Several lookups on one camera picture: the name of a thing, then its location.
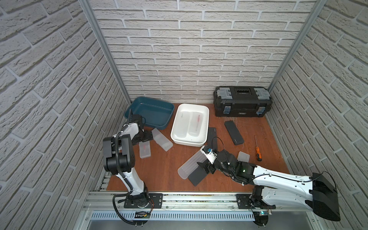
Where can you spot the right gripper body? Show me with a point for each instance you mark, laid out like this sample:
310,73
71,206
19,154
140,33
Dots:
215,166

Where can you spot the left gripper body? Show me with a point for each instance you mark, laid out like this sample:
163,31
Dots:
146,136

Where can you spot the smooth translucent pencil case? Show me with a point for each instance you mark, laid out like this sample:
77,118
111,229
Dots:
182,125

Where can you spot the translucent case red content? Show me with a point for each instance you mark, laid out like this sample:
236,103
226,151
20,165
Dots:
195,124

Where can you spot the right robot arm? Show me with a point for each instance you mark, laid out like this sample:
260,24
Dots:
272,188

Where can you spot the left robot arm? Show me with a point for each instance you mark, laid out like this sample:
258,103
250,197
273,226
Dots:
119,159

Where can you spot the teal storage bin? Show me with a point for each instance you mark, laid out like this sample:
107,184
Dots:
157,113

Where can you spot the black pencil case tilted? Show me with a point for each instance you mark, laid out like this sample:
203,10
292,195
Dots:
234,133

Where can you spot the black pencil case upright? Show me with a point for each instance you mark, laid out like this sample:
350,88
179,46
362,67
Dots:
212,138

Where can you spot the black pencil case front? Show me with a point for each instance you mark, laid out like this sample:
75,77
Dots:
197,176

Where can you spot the white storage bin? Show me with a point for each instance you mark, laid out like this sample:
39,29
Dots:
189,140

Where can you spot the ribbed translucent pencil case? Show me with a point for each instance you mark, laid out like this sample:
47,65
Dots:
191,164

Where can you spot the black plastic toolbox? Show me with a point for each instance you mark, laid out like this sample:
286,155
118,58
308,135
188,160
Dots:
241,101

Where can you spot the orange handled screwdriver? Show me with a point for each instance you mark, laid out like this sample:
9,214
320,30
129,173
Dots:
257,150

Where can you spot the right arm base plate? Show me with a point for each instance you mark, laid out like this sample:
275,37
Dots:
248,201

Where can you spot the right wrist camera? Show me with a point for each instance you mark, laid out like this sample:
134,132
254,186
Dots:
209,153

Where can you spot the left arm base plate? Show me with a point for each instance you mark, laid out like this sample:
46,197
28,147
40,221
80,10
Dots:
143,201

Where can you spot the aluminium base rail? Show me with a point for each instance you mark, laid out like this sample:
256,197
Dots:
187,201

